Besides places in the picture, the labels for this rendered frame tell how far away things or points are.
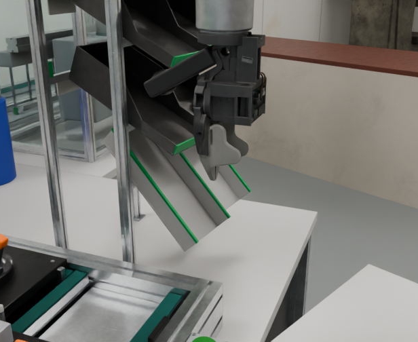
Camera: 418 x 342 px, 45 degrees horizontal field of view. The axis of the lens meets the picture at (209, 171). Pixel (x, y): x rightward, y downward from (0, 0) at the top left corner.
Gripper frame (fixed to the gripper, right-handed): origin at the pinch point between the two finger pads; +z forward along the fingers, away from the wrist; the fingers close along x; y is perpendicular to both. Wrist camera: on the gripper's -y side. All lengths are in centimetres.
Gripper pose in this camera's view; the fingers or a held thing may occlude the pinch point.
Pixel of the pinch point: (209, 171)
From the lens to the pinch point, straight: 74.8
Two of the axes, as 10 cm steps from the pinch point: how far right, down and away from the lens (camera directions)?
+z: 0.0, 9.3, 3.7
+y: 9.3, 1.4, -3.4
